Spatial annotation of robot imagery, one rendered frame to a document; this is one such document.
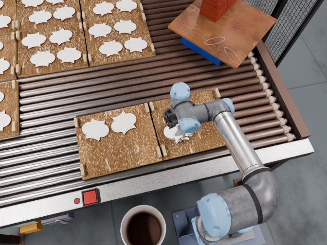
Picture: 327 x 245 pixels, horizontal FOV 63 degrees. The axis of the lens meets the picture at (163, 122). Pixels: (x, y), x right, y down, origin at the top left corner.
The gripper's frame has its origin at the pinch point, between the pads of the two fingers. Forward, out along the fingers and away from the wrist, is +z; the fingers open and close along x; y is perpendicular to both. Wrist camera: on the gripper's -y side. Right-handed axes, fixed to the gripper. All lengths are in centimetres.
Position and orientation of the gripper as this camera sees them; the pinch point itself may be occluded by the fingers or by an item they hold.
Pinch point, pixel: (177, 125)
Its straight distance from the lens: 134.8
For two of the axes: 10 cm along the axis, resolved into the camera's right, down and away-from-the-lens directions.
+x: 4.7, 8.0, -3.6
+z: -0.4, 4.3, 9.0
